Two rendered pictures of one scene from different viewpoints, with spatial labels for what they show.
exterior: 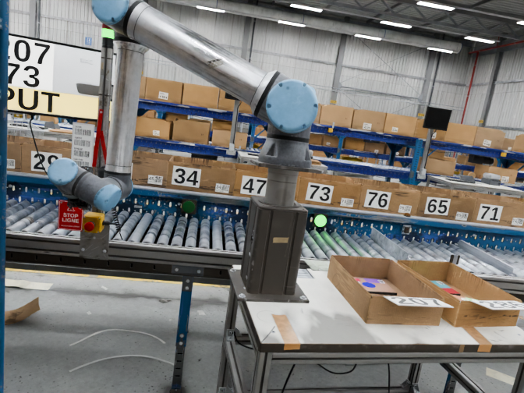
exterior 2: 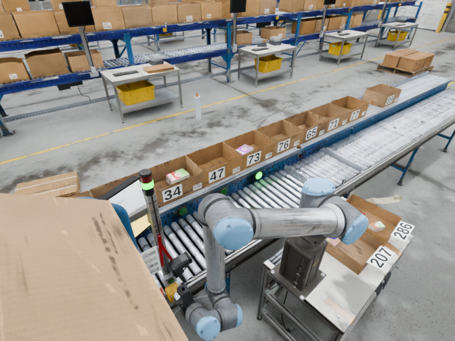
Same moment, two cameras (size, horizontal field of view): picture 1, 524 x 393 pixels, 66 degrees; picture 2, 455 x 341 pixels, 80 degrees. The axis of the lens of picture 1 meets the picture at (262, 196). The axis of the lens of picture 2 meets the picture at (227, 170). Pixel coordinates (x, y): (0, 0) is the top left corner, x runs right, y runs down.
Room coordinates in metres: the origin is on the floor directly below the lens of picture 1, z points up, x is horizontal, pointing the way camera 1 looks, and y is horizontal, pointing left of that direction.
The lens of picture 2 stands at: (0.75, 0.81, 2.32)
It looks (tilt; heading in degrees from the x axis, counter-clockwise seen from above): 36 degrees down; 332
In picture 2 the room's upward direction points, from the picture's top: straight up
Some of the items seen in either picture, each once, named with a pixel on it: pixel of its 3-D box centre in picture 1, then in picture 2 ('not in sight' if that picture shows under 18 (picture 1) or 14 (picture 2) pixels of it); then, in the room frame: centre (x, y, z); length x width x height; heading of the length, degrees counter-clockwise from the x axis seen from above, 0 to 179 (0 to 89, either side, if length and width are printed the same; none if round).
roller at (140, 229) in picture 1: (140, 229); (172, 254); (1.96, 0.59, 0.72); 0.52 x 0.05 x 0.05; 9
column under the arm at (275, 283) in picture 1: (271, 245); (301, 258); (1.42, -0.06, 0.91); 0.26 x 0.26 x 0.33; 14
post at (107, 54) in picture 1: (100, 157); (163, 257); (1.67, 0.69, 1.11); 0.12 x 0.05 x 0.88; 99
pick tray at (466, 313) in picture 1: (451, 290); (366, 218); (1.53, -0.81, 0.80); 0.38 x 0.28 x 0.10; 17
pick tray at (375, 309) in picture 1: (380, 287); (344, 240); (1.45, -0.50, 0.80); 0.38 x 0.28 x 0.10; 13
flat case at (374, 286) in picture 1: (367, 285); (332, 236); (1.54, -0.48, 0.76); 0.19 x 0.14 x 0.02; 101
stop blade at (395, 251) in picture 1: (387, 246); (302, 179); (2.16, -0.73, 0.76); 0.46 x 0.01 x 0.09; 9
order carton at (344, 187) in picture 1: (323, 189); (248, 149); (2.57, -0.39, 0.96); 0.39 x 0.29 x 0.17; 98
